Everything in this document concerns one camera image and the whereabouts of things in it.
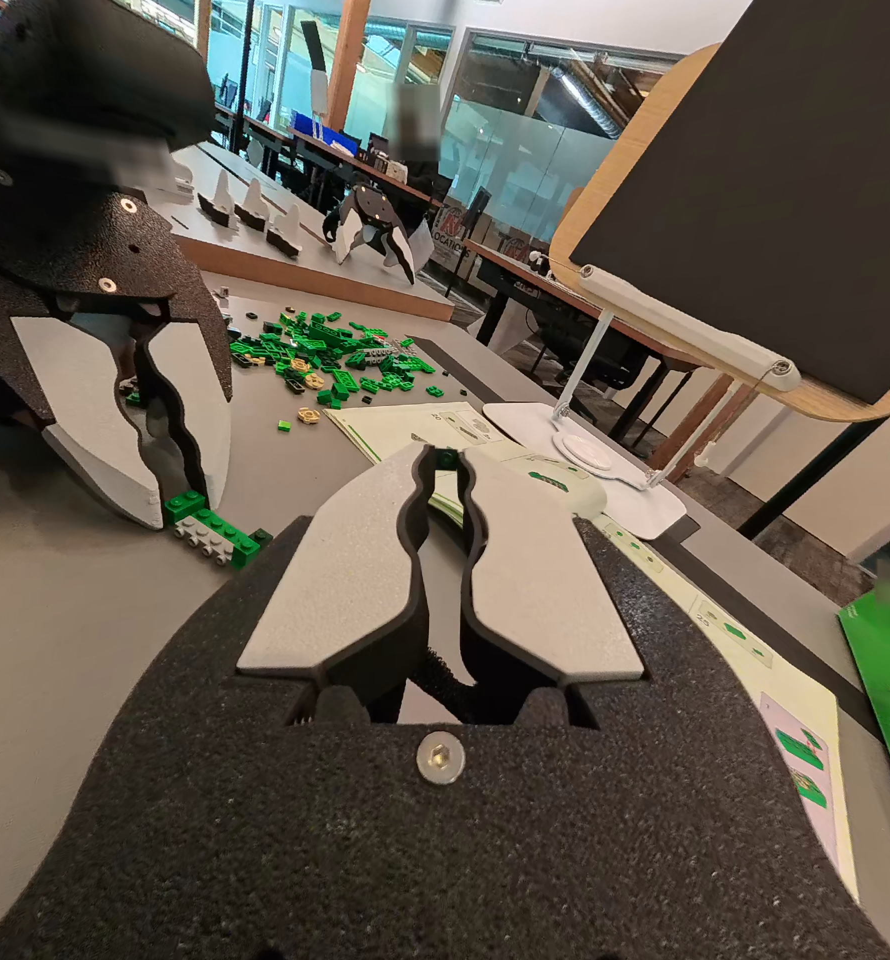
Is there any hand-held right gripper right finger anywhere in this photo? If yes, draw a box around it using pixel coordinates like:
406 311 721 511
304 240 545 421
456 447 650 723

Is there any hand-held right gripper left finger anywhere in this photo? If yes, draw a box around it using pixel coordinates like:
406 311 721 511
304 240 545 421
236 442 433 723

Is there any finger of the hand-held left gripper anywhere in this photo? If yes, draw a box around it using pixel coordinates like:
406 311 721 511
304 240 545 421
137 319 234 513
8 315 167 531

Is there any green and grey brick assembly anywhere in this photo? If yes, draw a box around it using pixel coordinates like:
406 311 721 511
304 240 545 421
163 489 274 569

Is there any white desk lamp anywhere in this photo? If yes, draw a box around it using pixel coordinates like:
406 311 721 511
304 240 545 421
482 262 802 540

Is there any grey desk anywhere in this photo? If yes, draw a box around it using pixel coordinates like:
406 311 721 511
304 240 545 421
0 270 890 960

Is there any pile of loose green bricks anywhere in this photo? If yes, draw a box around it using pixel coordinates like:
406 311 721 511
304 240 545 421
227 306 446 435

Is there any raised wooden-edged platform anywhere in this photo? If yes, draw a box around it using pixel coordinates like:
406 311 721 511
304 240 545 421
145 142 455 324

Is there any brick instruction booklet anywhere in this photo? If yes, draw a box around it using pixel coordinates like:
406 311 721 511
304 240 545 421
325 401 862 905

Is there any spare black and grey gripper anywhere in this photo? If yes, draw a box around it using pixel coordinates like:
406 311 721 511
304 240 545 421
322 182 435 286

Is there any black board support pole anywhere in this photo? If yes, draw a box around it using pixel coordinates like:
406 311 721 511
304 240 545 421
737 416 890 541

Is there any long wooden office table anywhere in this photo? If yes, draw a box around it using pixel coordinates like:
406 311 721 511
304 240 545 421
463 238 705 372

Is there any wooden pillar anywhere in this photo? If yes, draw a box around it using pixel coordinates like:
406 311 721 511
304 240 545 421
325 0 373 135

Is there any green cardboard box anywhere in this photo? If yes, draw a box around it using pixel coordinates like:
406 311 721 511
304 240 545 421
837 588 890 849

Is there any black flat panel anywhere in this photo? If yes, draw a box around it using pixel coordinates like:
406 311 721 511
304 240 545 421
568 0 890 406

